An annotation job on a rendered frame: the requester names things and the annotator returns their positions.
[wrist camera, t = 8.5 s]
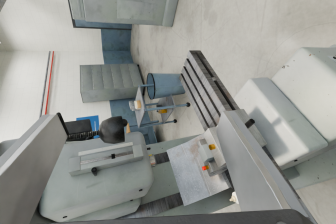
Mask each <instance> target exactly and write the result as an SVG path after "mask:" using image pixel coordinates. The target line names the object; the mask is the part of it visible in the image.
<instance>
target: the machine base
mask: <svg viewBox="0 0 336 224"><path fill-rule="evenodd" d="M329 48H336V44H333V45H331V46H330V47H329ZM294 167H295V168H296V170H297V171H298V173H299V175H300V176H299V177H297V178H294V179H292V180H290V181H289V182H290V184H291V185H292V186H293V188H294V189H295V191H296V190H299V189H302V188H305V187H308V186H312V185H315V184H318V183H321V182H325V181H328V180H331V179H334V178H336V147H335V148H333V149H331V150H328V151H326V152H324V153H322V154H319V155H317V156H315V157H313V158H311V159H308V160H306V161H304V162H302V163H299V164H297V165H295V166H294Z"/></svg>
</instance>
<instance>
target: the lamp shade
mask: <svg viewBox="0 0 336 224"><path fill-rule="evenodd" d="M98 136H99V137H100V139H101V140H102V141H103V142H104V143H107V144H118V143H124V142H125V131H124V124H123V119H122V116H114V117H110V118H108V119H105V120H103V121H102V122H101V124H100V125H99V129H98Z"/></svg>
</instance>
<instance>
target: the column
mask: <svg viewBox="0 0 336 224"><path fill-rule="evenodd" d="M199 135H201V134H197V135H192V136H187V137H183V138H178V139H173V140H168V141H163V142H158V143H153V144H148V145H146V148H150V150H147V152H148V155H151V154H153V155H154V158H155V167H152V172H153V177H154V180H153V183H152V185H151V187H150V189H149V190H148V192H147V194H146V195H145V196H143V197H141V203H140V205H139V207H138V208H137V210H136V211H135V212H133V213H130V214H127V215H124V216H121V217H118V218H115V219H129V218H146V217H163V216H180V215H197V214H211V213H213V212H216V211H218V210H220V209H223V208H225V207H228V206H230V205H233V204H235V203H236V202H234V201H230V199H231V198H232V193H233V192H234V190H233V189H232V188H231V187H230V188H228V189H225V190H223V191H221V192H218V193H216V194H213V195H211V196H209V197H206V198H204V199H201V200H199V201H196V202H194V203H191V204H189V205H186V206H184V204H183V200H182V197H181V194H180V191H179V188H178V185H177V181H176V178H175V175H174V172H173V169H172V166H171V163H170V159H169V156H168V153H167V150H169V149H171V148H174V147H176V146H179V145H181V144H184V143H186V142H188V141H190V140H192V139H194V138H196V137H198V136H199ZM282 172H283V173H284V175H285V176H286V178H287V179H288V181H290V180H293V179H295V178H298V177H299V176H300V174H299V172H298V171H297V170H296V168H295V167H294V166H292V167H289V168H287V169H284V170H282Z"/></svg>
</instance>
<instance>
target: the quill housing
mask: <svg viewBox="0 0 336 224"><path fill-rule="evenodd" d="M124 137H125V141H124V142H121V143H116V144H111V143H104V142H103V141H102V140H101V139H100V138H95V139H89V140H83V141H77V142H72V143H66V144H64V146H63V148H62V151H61V153H60V155H59V157H58V160H57V162H56V164H55V166H54V169H53V171H52V173H51V175H50V178H49V180H48V182H47V184H46V187H45V189H44V191H43V193H42V196H41V198H40V200H39V203H38V211H39V213H40V215H42V216H43V217H45V218H48V219H50V220H53V221H55V222H64V221H67V220H70V219H73V218H77V217H80V216H83V215H86V214H89V213H93V212H96V211H99V210H102V209H105V208H109V207H112V206H115V205H118V204H121V203H125V202H128V201H133V200H134V199H137V198H141V197H143V196H145V195H146V194H147V193H148V191H149V189H150V187H151V186H152V184H153V182H154V174H153V170H152V166H151V162H150V158H149V154H148V150H147V146H146V142H145V138H144V136H143V134H142V133H141V132H138V131H136V132H129V133H125V134H124ZM136 145H141V147H142V152H143V157H142V160H139V161H135V162H130V163H126V164H122V165H117V166H113V167H109V168H105V169H100V170H97V176H94V175H93V174H92V172H88V173H83V174H79V175H75V176H71V175H70V174H69V173H68V170H69V159H71V158H76V157H84V156H89V155H94V154H99V153H104V152H109V151H114V150H119V149H124V148H129V147H132V146H136Z"/></svg>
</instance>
